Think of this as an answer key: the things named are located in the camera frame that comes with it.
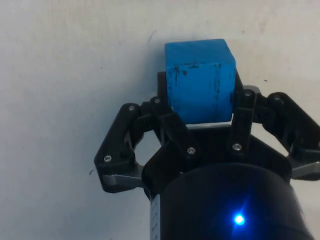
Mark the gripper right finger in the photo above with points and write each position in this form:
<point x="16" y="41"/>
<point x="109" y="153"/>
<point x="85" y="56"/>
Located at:
<point x="282" y="112"/>

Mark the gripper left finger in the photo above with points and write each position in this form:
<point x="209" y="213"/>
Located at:
<point x="117" y="140"/>

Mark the blue cube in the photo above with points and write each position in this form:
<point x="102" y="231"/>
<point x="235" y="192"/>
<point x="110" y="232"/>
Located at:
<point x="200" y="85"/>

